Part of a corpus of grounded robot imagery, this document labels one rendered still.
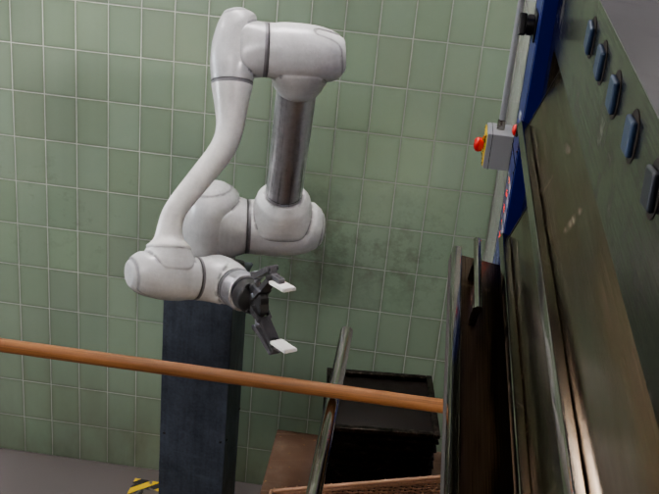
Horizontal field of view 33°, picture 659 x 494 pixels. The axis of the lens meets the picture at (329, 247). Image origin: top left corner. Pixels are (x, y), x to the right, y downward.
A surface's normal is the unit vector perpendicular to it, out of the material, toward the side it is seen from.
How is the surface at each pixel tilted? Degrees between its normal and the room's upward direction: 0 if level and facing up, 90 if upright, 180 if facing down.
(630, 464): 70
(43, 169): 90
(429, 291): 90
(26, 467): 0
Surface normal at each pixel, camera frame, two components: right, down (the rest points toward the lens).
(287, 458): 0.09, -0.90
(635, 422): -0.90, -0.43
